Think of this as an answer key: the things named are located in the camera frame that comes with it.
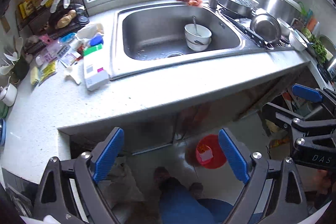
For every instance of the black round lid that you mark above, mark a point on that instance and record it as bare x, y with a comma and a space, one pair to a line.
82, 21

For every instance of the person's brown slipper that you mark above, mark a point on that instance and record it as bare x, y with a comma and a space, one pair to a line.
162, 174
196, 188

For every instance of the stainless steel sink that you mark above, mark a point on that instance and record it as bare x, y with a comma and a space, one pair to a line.
157, 29

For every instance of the crumpled white plastic bag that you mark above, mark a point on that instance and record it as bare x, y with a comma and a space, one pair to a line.
88, 29

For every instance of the person's blue jeans leg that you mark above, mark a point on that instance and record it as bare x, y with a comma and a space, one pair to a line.
183, 205

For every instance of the red trash bin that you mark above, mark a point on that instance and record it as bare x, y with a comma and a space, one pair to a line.
212, 142

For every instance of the perforated steel steamer pot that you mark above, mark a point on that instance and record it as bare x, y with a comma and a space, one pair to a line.
236, 2

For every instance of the white paper scrap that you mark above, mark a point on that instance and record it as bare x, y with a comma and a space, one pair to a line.
74, 76

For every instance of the yellow snack packet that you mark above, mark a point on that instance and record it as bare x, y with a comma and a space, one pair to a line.
48, 71

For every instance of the clear bottle purple label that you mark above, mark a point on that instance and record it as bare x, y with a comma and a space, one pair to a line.
52, 52

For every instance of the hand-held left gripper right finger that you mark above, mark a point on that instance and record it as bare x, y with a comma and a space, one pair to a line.
233, 155

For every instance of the white plastic bag on floor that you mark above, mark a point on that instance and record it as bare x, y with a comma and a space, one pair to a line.
123, 182

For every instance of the blue plastic wrapper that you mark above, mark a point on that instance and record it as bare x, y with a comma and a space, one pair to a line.
67, 37

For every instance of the blue container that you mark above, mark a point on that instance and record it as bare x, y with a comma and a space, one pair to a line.
1, 132

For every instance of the yellow packets on rack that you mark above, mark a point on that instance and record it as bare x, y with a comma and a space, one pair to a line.
26, 6

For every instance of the large stainless steel pot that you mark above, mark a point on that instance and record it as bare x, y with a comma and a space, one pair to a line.
279, 6

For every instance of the garlic bulb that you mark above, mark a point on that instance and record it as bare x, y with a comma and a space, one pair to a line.
31, 40

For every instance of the yellow sponge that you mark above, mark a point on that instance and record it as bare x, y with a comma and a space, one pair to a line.
34, 75

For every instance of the grey sachet pink bottle print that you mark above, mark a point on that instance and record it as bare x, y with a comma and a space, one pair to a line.
68, 59

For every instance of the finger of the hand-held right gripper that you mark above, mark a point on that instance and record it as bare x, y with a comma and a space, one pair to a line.
307, 92
278, 112

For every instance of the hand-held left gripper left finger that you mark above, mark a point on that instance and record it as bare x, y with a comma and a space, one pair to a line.
109, 155

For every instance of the green and white carton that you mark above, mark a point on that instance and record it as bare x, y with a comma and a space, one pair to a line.
93, 71

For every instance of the white ceramic bowl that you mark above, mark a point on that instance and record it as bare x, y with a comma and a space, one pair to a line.
198, 46
202, 31

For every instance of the person's right hand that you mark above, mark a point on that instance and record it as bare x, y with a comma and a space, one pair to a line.
324, 180

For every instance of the sink drain strainer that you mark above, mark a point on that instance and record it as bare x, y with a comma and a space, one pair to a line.
174, 54

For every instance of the small white pot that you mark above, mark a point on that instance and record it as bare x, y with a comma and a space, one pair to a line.
298, 40

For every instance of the pink plastic wrapper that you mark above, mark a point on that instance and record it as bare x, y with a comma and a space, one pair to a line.
46, 39

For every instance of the tilted steel pan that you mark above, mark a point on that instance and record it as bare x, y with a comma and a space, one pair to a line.
265, 27

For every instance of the white mug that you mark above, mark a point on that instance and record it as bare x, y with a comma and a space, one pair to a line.
8, 95

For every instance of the green leafy vegetables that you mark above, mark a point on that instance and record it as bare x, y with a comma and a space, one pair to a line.
319, 48

